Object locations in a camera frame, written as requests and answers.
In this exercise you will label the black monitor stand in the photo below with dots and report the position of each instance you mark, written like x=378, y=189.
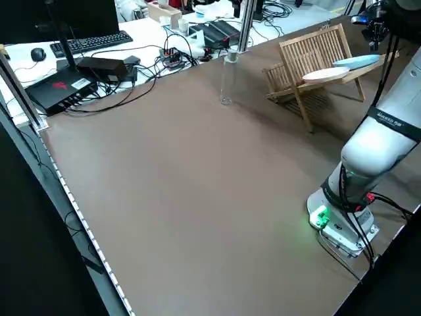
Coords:
x=67, y=54

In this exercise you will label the black flat electronics box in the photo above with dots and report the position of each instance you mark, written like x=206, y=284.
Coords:
x=218, y=31

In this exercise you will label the wooden dish rack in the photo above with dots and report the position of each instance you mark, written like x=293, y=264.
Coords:
x=304, y=111

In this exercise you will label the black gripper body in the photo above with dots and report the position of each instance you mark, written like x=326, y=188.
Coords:
x=375, y=28

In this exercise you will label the aluminium table edge rail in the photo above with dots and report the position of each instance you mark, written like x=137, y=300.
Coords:
x=74, y=230

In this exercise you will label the black computer mouse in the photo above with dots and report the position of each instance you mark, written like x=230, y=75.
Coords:
x=38, y=54

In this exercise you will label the usb hub red plugs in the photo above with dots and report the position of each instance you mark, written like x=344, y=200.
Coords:
x=171, y=57

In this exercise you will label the glass bottle grey cap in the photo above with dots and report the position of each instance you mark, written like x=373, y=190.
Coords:
x=231, y=56

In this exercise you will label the wooden box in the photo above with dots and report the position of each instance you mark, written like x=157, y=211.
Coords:
x=164, y=11

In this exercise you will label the black box red logo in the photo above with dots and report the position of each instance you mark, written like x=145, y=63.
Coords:
x=59, y=89

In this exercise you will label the black power brick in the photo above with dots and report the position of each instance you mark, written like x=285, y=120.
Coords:
x=102, y=67

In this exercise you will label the pale plate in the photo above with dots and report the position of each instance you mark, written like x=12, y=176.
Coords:
x=324, y=75

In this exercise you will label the white paper cup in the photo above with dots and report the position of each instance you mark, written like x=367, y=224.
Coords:
x=184, y=25

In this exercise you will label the aluminium profile post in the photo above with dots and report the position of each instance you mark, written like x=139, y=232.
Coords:
x=23, y=92
x=245, y=33

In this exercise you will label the black keyboard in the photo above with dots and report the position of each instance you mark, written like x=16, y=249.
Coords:
x=92, y=41

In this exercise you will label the blue plate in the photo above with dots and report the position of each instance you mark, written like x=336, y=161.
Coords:
x=353, y=62

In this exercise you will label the black computer monitor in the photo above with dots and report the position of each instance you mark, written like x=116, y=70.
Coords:
x=49, y=16

